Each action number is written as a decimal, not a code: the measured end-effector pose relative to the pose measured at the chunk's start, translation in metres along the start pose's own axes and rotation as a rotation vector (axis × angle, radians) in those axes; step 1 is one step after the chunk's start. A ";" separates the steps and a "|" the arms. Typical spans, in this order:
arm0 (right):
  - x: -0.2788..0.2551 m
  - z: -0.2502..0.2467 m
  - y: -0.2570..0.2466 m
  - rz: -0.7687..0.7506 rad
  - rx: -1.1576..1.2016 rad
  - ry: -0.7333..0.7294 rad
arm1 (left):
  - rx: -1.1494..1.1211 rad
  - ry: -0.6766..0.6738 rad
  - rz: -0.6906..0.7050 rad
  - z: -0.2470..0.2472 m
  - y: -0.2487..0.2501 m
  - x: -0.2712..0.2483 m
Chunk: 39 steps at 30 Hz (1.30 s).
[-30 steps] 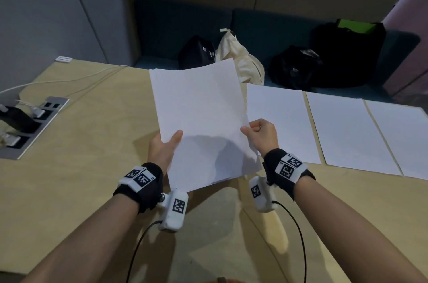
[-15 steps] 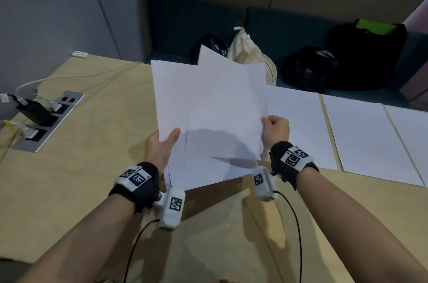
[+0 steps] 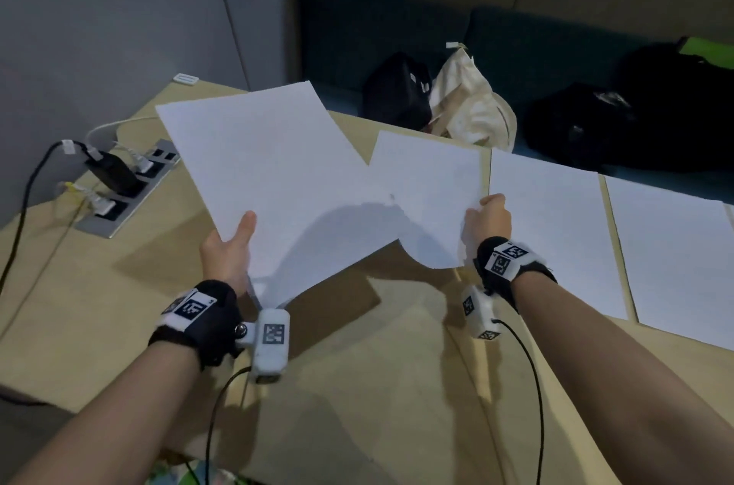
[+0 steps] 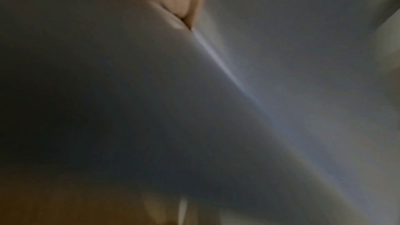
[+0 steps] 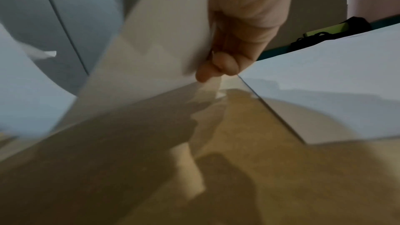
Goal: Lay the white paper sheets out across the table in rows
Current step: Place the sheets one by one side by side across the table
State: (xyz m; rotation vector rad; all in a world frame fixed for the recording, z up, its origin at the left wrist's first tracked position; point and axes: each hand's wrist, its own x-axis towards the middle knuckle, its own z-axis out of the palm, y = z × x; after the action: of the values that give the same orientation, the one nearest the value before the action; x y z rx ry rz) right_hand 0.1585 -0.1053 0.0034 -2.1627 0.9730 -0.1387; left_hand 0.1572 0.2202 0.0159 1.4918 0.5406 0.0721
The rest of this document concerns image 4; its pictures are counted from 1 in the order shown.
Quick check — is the white fabric sheet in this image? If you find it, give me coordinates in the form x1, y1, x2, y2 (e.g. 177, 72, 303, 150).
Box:
0, 0, 400, 225

